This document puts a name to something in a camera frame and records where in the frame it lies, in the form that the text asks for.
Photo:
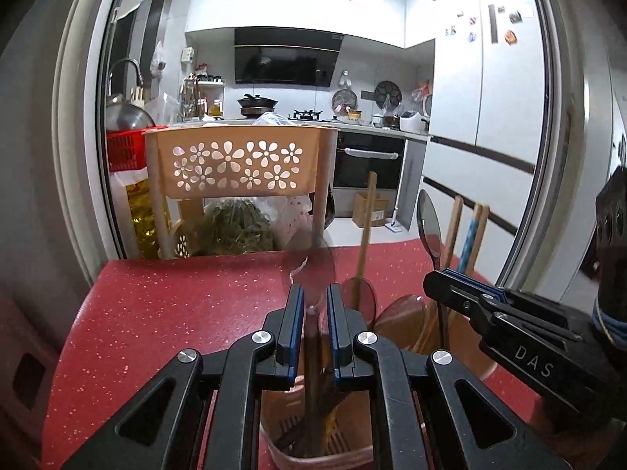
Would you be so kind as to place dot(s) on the white rice cooker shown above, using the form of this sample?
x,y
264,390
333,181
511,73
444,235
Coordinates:
x,y
414,122

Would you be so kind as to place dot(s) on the red plastic basket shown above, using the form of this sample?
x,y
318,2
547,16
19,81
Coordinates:
x,y
126,150

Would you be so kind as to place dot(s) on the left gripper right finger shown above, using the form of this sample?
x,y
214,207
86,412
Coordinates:
x,y
427,411

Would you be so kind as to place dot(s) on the beige plastic utensil holder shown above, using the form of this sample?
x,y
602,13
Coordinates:
x,y
411,323

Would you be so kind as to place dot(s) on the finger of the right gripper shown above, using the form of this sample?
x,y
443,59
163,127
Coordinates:
x,y
464,295

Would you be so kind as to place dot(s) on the black range hood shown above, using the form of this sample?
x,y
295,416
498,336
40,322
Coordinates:
x,y
285,56

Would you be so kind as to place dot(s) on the yellow oil bottle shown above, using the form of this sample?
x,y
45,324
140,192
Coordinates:
x,y
142,217

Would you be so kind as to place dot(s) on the pink plastic stool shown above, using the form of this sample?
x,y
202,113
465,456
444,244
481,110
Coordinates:
x,y
28,363

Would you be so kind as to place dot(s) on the black wok on stove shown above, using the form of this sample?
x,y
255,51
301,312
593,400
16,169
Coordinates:
x,y
252,107

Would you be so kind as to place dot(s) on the long bamboo chopstick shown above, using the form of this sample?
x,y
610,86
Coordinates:
x,y
367,223

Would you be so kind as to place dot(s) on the cardboard box on floor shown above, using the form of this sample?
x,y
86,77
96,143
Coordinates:
x,y
378,209

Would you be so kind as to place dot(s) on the bag of green vegetables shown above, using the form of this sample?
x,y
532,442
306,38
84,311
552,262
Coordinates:
x,y
234,227

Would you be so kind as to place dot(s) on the black bag behind rack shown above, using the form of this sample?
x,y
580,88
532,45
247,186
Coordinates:
x,y
330,208

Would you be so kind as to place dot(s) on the dark slim spoon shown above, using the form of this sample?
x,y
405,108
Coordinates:
x,y
430,235

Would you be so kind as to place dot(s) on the black built-in oven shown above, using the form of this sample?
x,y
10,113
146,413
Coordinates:
x,y
356,156

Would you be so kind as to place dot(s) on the steel kettle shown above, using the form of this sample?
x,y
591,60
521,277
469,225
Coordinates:
x,y
121,116

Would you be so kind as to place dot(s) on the brown chopstick in holder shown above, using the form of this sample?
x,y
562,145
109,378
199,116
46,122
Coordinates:
x,y
451,235
479,237

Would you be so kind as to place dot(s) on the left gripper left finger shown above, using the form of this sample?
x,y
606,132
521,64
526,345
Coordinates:
x,y
202,410

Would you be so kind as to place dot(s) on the person's right hand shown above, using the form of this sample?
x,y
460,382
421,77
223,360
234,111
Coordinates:
x,y
614,330

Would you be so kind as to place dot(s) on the white refrigerator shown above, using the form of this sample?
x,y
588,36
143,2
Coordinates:
x,y
487,118

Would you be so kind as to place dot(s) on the blue patterned chopstick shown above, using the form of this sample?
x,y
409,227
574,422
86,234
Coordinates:
x,y
466,251

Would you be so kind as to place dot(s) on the beige flower-pattern storage rack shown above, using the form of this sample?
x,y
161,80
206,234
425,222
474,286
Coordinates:
x,y
243,160

